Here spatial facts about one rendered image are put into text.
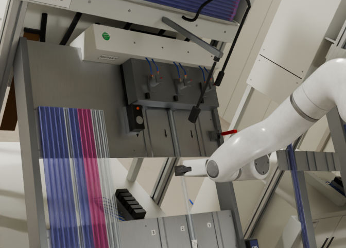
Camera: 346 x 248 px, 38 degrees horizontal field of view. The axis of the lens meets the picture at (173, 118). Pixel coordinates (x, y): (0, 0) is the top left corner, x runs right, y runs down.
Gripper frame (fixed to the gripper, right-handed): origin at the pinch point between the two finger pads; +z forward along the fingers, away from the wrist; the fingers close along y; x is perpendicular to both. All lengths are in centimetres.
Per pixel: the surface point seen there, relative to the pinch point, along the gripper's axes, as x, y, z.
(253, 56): -117, -274, 195
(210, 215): 14.5, -9.4, -1.6
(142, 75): -28.7, 13.6, 0.1
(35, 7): -49, 41, 14
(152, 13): -46.7, 12.5, -4.8
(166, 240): 19.9, 10.0, -2.7
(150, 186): 4, -106, 153
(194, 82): -28.5, -7.7, 0.0
